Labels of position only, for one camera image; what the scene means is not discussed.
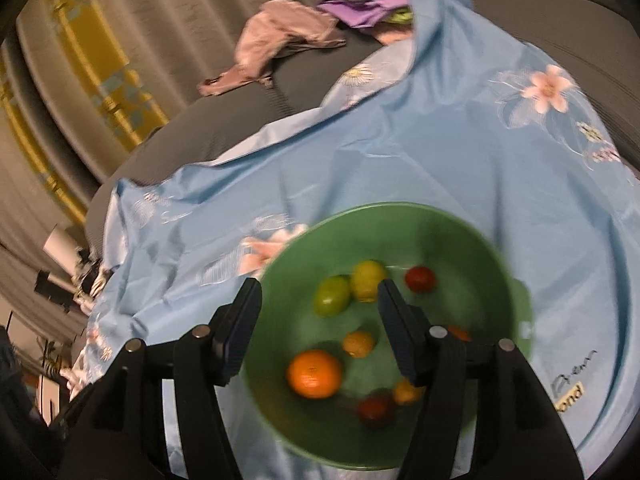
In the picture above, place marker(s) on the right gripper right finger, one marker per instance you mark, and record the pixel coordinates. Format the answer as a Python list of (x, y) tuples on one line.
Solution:
[(518, 433)]

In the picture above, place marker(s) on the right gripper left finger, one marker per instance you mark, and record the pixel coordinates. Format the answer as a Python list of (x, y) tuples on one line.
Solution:
[(115, 427)]

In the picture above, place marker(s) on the tan longan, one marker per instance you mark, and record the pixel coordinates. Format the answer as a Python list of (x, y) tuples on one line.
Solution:
[(405, 393), (358, 344)]

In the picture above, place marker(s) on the large orange mandarin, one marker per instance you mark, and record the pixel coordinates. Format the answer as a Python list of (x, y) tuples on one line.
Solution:
[(459, 332)]

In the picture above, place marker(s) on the red cherry tomato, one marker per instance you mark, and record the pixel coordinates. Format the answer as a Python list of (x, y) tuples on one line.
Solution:
[(421, 279), (377, 410)]

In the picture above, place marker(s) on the small orange mandarin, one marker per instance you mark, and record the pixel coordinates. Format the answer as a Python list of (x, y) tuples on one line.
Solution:
[(315, 374)]

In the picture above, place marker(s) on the yellow-green tomato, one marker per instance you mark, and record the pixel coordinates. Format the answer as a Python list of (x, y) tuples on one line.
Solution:
[(364, 280)]

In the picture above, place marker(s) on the green tomato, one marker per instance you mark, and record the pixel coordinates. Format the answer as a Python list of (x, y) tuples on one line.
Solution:
[(332, 296)]

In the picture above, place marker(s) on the clutter pile beside sofa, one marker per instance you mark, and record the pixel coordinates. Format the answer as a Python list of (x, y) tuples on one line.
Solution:
[(89, 278)]

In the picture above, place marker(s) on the green plastic bowl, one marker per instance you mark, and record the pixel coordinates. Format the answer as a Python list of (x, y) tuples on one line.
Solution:
[(475, 291)]

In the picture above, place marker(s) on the blue floral tablecloth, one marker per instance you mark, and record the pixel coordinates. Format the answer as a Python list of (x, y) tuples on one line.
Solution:
[(584, 334)]

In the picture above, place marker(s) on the yellow patterned curtain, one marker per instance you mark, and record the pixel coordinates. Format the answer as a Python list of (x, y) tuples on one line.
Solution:
[(73, 103)]

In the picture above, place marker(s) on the grey sofa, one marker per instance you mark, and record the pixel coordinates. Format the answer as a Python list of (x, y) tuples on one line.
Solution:
[(462, 116)]

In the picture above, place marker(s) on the pink cloth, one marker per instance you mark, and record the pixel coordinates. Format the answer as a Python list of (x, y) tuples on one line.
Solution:
[(279, 29)]

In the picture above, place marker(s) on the purple cloth pile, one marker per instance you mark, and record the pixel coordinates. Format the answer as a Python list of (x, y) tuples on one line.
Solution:
[(361, 14)]

